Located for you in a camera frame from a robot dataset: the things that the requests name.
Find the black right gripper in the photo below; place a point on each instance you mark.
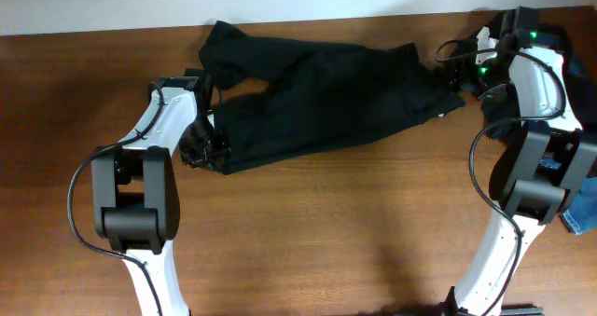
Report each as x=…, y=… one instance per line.
x=462, y=75

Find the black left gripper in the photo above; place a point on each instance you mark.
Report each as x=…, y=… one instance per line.
x=201, y=144

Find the black pants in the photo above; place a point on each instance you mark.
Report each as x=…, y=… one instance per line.
x=320, y=96

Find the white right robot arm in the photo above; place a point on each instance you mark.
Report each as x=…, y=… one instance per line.
x=543, y=167

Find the black garment pile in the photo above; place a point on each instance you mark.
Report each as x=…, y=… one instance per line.
x=580, y=87

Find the blue denim jeans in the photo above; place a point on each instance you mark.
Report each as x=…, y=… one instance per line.
x=580, y=217

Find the black metal rail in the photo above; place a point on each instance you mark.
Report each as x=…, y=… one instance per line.
x=522, y=310

